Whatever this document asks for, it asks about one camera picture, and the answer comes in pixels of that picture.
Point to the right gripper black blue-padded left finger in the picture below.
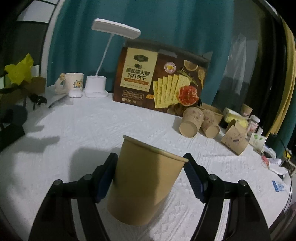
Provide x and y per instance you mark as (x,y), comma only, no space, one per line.
(54,219)

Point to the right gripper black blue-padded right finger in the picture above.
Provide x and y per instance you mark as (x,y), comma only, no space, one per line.
(245,220)

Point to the plain brown paper cup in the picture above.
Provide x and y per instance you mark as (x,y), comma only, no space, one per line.
(143,179)

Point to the white green-logo paper cup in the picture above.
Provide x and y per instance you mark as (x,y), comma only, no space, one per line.
(257,141)

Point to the floral brown paper cup right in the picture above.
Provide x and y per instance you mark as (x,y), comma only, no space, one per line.
(235,137)

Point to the floral brown paper cup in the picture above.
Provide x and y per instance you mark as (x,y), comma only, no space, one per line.
(192,120)
(210,126)
(235,137)

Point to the floral brown paper cup middle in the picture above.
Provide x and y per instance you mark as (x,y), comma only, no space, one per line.
(210,126)

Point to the upright brown cup far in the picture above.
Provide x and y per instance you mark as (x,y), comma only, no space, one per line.
(245,110)

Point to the floral brown paper cup left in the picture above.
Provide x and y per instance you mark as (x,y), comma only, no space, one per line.
(192,120)

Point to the blue white card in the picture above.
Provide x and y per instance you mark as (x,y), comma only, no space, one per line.
(278,186)

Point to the white tube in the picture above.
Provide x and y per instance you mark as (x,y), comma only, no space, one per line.
(275,161)

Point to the teal curtain right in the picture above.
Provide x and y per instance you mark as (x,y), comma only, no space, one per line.
(285,138)

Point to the teal curtain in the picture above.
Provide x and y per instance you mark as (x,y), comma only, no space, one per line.
(285,138)
(196,26)

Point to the white textured tablecloth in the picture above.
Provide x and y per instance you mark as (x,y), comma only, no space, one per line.
(73,138)

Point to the pink labelled jar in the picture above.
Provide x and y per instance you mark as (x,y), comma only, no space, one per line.
(253,124)

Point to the yellow curtain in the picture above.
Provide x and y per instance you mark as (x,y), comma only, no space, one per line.
(289,81)

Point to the yellow tissue pack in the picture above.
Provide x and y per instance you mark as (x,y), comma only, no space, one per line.
(229,115)

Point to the brown paper bowl tray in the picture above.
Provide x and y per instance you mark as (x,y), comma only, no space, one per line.
(217,112)

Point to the white cartoon mug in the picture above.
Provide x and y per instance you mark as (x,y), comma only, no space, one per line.
(70,84)

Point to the yellow plastic bag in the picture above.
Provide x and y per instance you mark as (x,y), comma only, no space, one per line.
(20,72)

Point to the brown cracker box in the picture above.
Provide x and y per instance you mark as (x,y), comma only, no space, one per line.
(159,77)

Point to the teal curtain left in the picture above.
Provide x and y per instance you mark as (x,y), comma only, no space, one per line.
(196,26)

